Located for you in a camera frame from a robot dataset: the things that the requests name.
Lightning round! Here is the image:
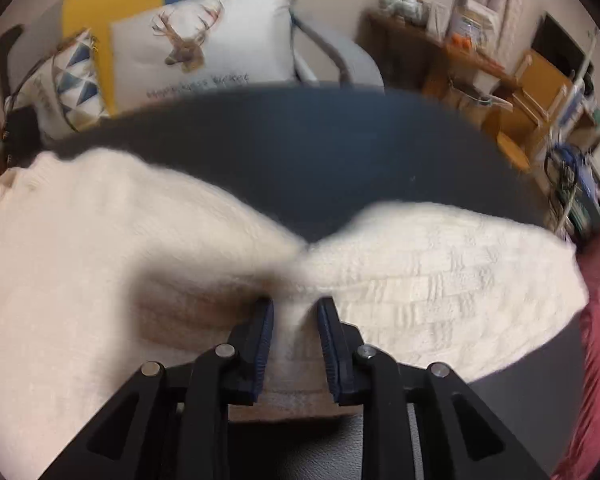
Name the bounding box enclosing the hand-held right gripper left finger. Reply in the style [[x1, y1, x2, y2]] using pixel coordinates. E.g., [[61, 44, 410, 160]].
[[32, 297, 276, 480]]

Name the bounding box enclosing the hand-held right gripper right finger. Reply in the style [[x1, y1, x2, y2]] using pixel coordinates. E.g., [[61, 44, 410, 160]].
[[316, 297, 553, 480]]

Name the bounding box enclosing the white knit sweater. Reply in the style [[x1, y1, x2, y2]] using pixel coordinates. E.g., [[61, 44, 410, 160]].
[[0, 149, 592, 471]]

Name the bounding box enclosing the cluttered storage shelf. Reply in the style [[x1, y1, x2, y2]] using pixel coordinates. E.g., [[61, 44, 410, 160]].
[[545, 105, 600, 236]]

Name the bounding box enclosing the white deer print pillow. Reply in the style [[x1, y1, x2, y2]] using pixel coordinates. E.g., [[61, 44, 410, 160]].
[[109, 0, 298, 111]]

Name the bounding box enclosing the wooden side table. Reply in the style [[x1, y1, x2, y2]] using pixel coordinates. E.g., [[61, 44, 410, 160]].
[[360, 10, 521, 111]]

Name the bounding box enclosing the black handbag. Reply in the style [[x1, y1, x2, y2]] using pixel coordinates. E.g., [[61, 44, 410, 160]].
[[2, 105, 43, 161]]

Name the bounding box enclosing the blue triangle pattern pillow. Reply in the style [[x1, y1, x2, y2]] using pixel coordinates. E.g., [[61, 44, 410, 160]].
[[17, 27, 106, 133]]

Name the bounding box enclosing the wooden chair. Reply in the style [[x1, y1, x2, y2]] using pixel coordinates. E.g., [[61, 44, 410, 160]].
[[482, 50, 571, 146]]

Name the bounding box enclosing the black television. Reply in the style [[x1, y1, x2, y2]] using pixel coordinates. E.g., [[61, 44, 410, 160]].
[[532, 12, 587, 76]]

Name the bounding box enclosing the grey yellow blue sofa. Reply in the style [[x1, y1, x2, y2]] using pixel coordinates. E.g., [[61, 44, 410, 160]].
[[0, 0, 386, 131]]

